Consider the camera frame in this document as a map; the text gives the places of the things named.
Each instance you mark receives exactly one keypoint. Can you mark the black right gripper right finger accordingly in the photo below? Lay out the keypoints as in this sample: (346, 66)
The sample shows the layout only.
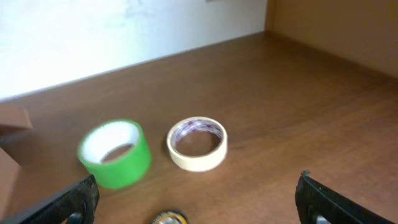
(317, 203)

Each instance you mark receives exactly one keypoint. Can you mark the yellow black utility knife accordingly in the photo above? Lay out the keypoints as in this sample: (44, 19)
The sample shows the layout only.
(173, 216)

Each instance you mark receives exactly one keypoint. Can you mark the cream masking tape roll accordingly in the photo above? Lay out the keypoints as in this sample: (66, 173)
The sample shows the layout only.
(201, 163)

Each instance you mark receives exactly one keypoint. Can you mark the brown cardboard box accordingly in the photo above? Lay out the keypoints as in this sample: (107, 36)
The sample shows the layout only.
(14, 120)

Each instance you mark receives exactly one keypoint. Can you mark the green tape roll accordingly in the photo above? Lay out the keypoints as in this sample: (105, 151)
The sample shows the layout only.
(116, 153)

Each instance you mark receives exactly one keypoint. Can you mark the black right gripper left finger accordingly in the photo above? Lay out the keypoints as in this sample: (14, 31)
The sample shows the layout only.
(75, 204)

